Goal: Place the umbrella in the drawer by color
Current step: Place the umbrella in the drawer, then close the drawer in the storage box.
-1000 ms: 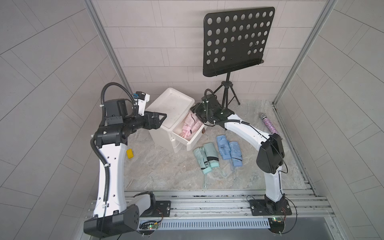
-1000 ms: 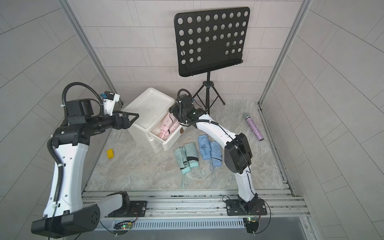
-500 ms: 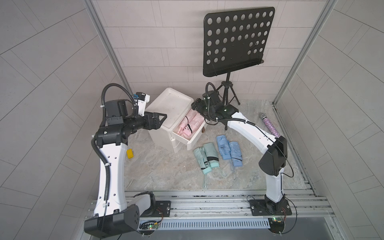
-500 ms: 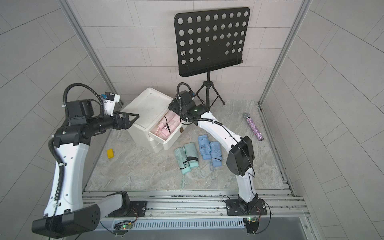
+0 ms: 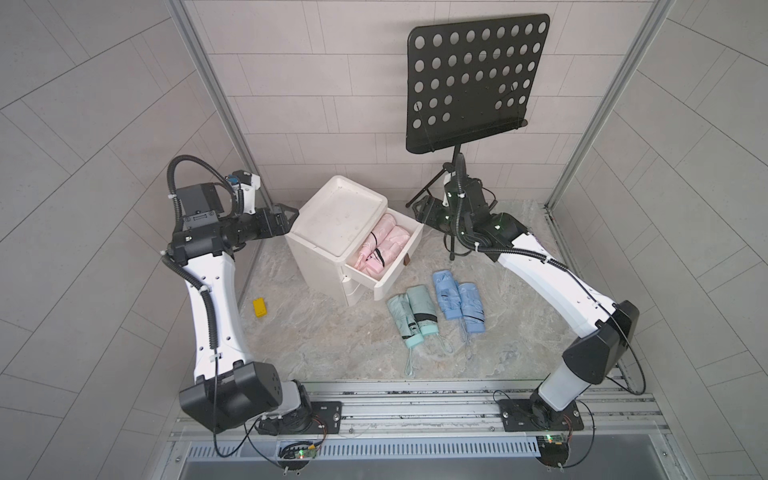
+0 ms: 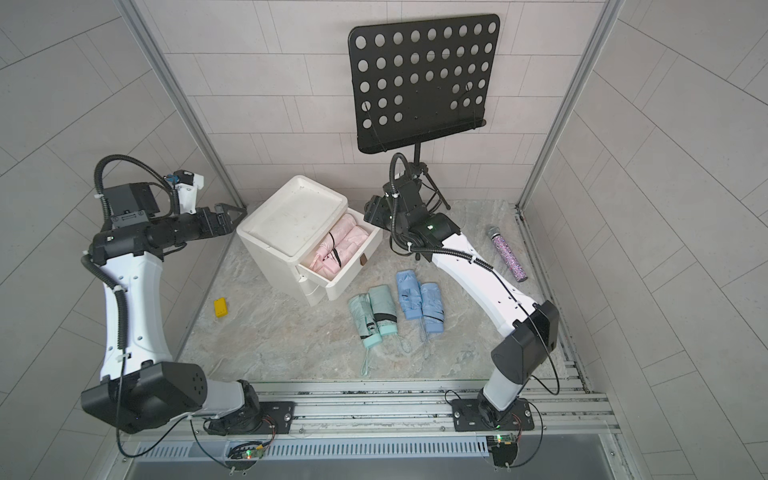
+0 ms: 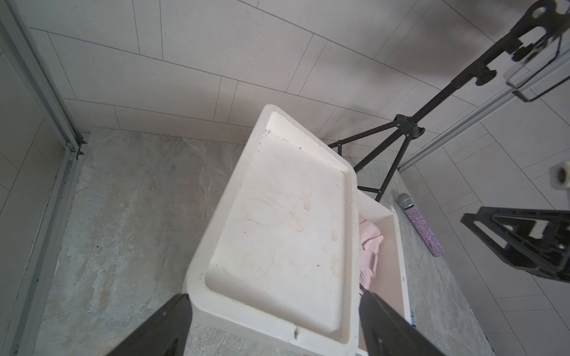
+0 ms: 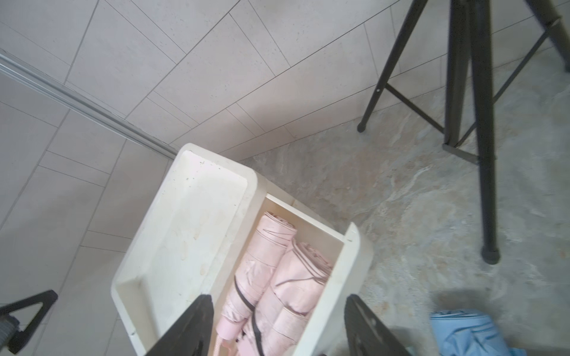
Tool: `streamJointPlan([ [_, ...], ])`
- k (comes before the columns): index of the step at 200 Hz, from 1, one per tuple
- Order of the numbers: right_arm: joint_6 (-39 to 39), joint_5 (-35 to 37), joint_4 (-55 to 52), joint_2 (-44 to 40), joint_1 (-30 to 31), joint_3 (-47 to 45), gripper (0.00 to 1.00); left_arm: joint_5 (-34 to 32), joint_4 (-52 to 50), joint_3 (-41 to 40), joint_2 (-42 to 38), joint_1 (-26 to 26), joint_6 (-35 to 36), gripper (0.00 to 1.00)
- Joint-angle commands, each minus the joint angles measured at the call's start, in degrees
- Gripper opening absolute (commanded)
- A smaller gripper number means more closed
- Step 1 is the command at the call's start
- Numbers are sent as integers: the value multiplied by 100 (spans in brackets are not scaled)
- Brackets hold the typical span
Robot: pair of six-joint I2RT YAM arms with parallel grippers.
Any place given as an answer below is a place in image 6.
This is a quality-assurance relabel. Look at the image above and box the white top drawer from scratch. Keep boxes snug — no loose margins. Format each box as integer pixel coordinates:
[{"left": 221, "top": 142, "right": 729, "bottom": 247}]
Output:
[{"left": 297, "top": 209, "right": 383, "bottom": 305}]

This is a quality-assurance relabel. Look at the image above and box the purple glitter microphone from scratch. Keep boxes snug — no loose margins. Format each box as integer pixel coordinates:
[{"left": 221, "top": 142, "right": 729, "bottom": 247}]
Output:
[{"left": 487, "top": 226, "right": 528, "bottom": 283}]

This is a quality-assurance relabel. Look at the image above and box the left green circuit board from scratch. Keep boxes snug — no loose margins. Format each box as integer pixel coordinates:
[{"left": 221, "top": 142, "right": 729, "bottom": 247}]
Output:
[{"left": 227, "top": 441, "right": 270, "bottom": 461}]

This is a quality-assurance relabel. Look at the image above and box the green circuit board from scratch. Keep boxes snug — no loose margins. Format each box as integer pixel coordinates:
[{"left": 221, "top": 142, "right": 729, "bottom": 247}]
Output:
[
  {"left": 486, "top": 432, "right": 518, "bottom": 453},
  {"left": 227, "top": 441, "right": 270, "bottom": 461}
]

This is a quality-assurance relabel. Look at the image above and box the pink umbrella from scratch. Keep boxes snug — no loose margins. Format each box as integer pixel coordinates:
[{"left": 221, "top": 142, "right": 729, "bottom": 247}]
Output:
[
  {"left": 308, "top": 213, "right": 357, "bottom": 271},
  {"left": 315, "top": 226, "right": 368, "bottom": 279}
]

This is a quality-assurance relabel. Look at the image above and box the black perforated music stand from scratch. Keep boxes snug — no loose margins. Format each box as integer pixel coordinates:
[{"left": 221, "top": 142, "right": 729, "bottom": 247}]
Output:
[{"left": 346, "top": 13, "right": 502, "bottom": 211}]

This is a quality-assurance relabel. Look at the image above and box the white three-drawer cabinet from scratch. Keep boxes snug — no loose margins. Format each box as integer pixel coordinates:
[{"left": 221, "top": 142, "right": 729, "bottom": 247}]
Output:
[{"left": 236, "top": 175, "right": 348, "bottom": 306}]

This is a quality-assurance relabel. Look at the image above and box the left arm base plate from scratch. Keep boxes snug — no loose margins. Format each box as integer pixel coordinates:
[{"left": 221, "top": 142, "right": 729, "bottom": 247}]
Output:
[{"left": 203, "top": 401, "right": 296, "bottom": 436}]

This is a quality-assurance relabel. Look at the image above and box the right green circuit board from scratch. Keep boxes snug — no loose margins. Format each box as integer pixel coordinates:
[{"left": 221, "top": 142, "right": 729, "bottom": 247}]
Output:
[{"left": 486, "top": 432, "right": 518, "bottom": 453}]

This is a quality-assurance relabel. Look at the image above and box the yellow small block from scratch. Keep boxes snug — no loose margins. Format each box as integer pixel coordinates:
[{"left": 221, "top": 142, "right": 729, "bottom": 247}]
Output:
[{"left": 214, "top": 298, "right": 228, "bottom": 318}]

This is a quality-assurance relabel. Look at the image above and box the mint green folded umbrella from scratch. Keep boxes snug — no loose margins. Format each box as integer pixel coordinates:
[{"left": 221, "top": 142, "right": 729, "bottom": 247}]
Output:
[{"left": 348, "top": 293, "right": 382, "bottom": 349}]

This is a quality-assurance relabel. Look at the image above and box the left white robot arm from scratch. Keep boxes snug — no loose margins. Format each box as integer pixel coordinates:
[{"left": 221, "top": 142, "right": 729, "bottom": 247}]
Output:
[{"left": 81, "top": 154, "right": 264, "bottom": 436}]

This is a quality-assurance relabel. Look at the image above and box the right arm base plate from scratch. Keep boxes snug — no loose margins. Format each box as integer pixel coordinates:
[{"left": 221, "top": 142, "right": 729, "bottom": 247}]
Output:
[{"left": 449, "top": 397, "right": 535, "bottom": 432}]

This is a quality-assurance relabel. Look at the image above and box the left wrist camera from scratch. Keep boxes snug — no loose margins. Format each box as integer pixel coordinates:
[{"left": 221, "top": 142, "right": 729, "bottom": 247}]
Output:
[{"left": 165, "top": 170, "right": 205, "bottom": 214}]

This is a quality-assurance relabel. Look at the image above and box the aluminium rail frame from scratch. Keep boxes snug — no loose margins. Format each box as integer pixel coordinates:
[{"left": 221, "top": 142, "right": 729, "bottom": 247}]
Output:
[{"left": 119, "top": 359, "right": 622, "bottom": 445}]

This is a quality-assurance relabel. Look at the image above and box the light blue folded umbrella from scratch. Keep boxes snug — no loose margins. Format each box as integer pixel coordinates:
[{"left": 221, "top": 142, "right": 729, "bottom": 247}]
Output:
[{"left": 395, "top": 270, "right": 423, "bottom": 320}]

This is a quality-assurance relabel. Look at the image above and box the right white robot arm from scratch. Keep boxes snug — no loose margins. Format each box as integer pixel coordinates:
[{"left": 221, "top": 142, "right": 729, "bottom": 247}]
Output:
[{"left": 364, "top": 153, "right": 560, "bottom": 430}]

